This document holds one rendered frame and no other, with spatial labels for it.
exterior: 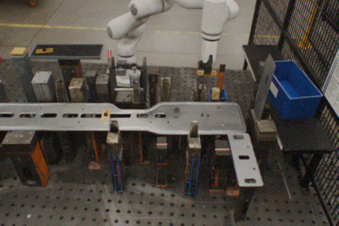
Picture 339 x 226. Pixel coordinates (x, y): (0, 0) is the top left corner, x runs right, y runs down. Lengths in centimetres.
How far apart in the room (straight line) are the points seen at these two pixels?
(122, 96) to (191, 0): 67
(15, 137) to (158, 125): 63
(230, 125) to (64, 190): 87
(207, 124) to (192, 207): 40
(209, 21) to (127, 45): 86
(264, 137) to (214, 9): 62
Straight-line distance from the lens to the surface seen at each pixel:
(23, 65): 188
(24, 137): 152
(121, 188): 161
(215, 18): 123
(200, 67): 157
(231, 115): 159
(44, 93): 171
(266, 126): 148
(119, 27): 186
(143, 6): 156
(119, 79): 213
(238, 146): 144
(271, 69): 141
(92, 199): 163
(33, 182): 172
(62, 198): 167
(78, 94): 166
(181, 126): 149
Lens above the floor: 204
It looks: 39 degrees down
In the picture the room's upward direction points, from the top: 2 degrees clockwise
